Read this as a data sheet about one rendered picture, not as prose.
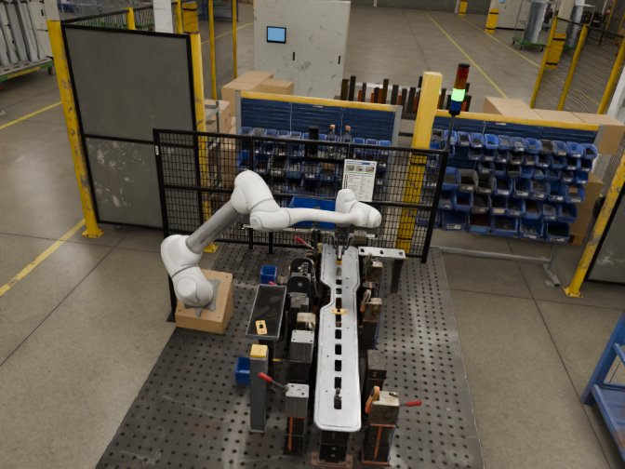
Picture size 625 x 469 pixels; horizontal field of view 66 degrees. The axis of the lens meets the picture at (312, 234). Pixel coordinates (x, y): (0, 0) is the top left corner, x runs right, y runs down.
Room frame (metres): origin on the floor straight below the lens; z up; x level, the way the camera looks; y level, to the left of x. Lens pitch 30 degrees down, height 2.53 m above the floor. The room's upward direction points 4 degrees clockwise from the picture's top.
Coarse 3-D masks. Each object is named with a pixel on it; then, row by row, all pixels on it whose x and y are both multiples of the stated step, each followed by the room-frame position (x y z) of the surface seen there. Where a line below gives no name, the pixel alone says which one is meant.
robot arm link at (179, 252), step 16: (240, 176) 2.10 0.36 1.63; (256, 176) 2.11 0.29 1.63; (240, 192) 2.05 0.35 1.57; (256, 192) 2.03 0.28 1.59; (224, 208) 2.08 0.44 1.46; (240, 208) 2.03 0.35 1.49; (208, 224) 2.09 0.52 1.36; (224, 224) 2.07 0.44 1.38; (176, 240) 2.14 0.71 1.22; (192, 240) 2.10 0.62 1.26; (208, 240) 2.08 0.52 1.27; (176, 256) 2.08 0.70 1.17; (192, 256) 2.08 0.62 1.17; (176, 272) 2.04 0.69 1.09
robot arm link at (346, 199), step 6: (342, 192) 2.38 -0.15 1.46; (348, 192) 2.37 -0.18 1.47; (342, 198) 2.35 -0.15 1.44; (348, 198) 2.35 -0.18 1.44; (354, 198) 2.38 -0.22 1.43; (336, 204) 2.38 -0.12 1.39; (342, 204) 2.34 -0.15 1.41; (348, 204) 2.33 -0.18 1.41; (336, 210) 2.37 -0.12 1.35; (342, 210) 2.34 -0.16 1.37; (348, 210) 2.31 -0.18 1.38
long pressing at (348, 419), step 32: (352, 256) 2.47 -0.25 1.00; (352, 288) 2.13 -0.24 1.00; (320, 320) 1.85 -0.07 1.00; (352, 320) 1.87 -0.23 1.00; (320, 352) 1.62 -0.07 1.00; (352, 352) 1.64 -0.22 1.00; (320, 384) 1.43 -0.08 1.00; (352, 384) 1.45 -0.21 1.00; (320, 416) 1.27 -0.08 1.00; (352, 416) 1.28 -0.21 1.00
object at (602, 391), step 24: (624, 312) 2.39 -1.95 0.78; (624, 336) 2.35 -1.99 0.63; (600, 360) 2.40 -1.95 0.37; (624, 360) 2.20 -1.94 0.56; (600, 384) 2.35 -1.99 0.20; (624, 384) 2.38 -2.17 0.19; (600, 408) 2.19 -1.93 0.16; (624, 408) 2.20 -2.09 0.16; (624, 432) 2.01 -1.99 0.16; (624, 456) 1.83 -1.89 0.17
